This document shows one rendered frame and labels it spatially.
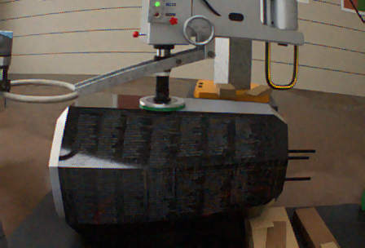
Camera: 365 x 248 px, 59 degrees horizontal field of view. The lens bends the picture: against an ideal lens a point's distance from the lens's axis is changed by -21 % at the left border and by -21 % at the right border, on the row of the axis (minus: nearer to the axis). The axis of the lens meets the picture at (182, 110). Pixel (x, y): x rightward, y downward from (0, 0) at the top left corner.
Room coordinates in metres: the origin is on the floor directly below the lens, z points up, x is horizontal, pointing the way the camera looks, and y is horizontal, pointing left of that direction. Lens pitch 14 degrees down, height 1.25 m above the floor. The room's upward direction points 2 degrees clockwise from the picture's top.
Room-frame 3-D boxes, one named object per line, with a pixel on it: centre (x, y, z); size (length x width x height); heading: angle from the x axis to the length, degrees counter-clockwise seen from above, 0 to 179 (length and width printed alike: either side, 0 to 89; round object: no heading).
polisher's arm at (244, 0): (1.97, -0.28, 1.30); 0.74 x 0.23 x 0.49; 106
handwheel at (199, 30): (1.79, -0.05, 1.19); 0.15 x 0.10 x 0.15; 106
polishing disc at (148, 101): (1.87, 0.10, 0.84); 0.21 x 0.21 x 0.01
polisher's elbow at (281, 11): (2.05, -0.53, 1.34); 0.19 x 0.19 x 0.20
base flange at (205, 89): (2.67, -0.33, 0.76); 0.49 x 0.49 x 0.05; 85
